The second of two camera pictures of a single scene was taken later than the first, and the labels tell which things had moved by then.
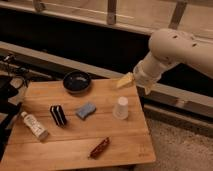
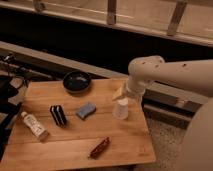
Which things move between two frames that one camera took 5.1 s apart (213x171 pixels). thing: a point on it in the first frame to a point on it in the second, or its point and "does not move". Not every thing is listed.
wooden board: x=56 y=128 does not move
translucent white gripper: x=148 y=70 to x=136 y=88
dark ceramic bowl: x=76 y=81 does not move
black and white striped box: x=58 y=115 does not move
